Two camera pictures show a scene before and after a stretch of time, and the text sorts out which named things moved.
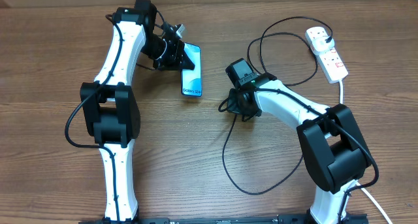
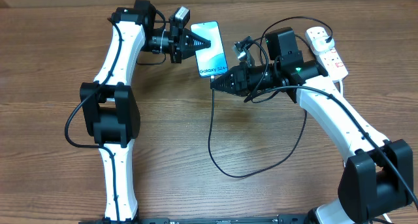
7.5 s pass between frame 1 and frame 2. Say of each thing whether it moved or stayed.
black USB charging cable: moved
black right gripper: moved
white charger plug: stayed
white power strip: stayed
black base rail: stayed
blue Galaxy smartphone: moved
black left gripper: moved
